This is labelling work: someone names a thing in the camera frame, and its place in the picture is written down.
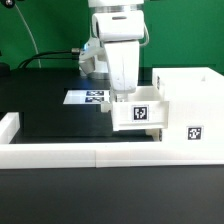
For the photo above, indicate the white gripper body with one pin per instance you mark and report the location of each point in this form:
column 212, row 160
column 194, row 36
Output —
column 122, row 60

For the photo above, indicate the white drawer with tag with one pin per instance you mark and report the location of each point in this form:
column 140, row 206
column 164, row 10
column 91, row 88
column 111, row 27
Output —
column 145, row 109
column 156, row 134

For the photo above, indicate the white front drawer with tag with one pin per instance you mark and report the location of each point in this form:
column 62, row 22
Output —
column 156, row 134

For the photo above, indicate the white drawer cabinet box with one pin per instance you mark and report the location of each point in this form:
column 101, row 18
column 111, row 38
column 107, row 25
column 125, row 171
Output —
column 196, row 104

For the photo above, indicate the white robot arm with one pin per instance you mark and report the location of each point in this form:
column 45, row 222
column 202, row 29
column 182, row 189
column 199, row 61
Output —
column 117, row 32

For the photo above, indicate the paper sheet with fiducial tags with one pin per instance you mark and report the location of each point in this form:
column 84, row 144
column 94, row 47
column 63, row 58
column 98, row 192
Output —
column 86, row 97

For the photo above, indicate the white U-shaped fence frame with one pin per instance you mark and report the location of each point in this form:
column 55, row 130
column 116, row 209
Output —
column 99, row 155

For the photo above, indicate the black camera mount top left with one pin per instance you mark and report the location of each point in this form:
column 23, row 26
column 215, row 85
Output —
column 9, row 3

